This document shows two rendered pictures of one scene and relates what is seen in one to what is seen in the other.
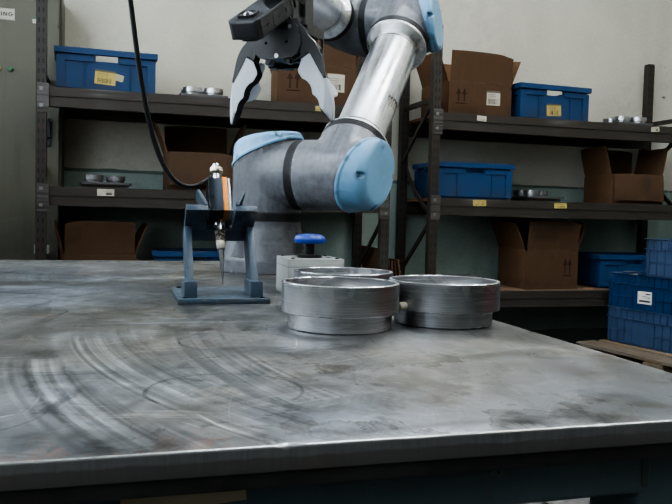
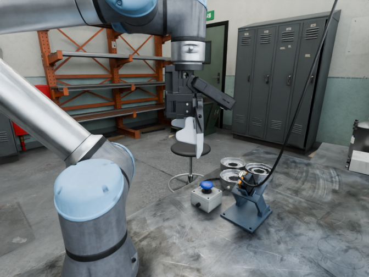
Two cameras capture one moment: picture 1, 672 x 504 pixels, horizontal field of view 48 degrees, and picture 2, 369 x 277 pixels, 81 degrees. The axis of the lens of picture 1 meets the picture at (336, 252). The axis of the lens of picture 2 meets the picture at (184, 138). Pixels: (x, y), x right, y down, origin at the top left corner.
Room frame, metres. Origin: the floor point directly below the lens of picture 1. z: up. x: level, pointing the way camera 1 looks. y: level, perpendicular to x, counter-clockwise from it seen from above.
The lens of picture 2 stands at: (1.32, 0.51, 1.20)
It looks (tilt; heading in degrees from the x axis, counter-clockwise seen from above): 17 degrees down; 240
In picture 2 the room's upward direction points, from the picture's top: straight up
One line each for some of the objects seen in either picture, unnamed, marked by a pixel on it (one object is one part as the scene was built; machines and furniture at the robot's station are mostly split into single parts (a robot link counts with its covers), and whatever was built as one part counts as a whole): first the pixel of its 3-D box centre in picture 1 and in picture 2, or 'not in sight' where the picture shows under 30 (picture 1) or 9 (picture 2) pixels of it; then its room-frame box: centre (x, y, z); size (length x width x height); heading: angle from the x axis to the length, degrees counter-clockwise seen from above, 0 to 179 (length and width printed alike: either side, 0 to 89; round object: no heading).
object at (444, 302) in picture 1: (443, 300); (232, 166); (0.72, -0.10, 0.82); 0.10 x 0.10 x 0.04
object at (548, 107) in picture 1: (538, 106); not in sight; (4.95, -1.28, 1.61); 0.52 x 0.38 x 0.22; 109
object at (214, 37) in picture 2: not in sight; (203, 72); (-1.52, -3.53, 1.17); 1.09 x 0.10 x 2.35; 106
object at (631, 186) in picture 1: (622, 176); not in sight; (5.11, -1.90, 1.19); 0.45 x 0.40 x 0.37; 101
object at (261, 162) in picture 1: (271, 172); (93, 200); (1.29, 0.11, 0.97); 0.13 x 0.12 x 0.14; 66
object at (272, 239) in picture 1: (266, 241); (100, 251); (1.29, 0.12, 0.85); 0.15 x 0.15 x 0.10
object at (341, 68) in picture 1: (311, 75); not in sight; (4.50, 0.17, 1.70); 0.56 x 0.36 x 0.39; 101
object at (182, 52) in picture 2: not in sight; (188, 54); (1.06, 0.08, 1.24); 0.08 x 0.08 x 0.05
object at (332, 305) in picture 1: (340, 304); (258, 172); (0.68, 0.00, 0.82); 0.10 x 0.10 x 0.04
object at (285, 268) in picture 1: (308, 273); (205, 197); (0.96, 0.03, 0.82); 0.08 x 0.07 x 0.05; 16
